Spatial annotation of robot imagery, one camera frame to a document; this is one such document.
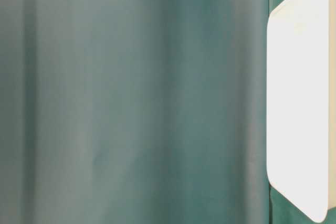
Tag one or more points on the green table cloth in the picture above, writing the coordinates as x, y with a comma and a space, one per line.
136, 111

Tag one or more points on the white plastic case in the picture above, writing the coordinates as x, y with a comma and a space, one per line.
300, 110

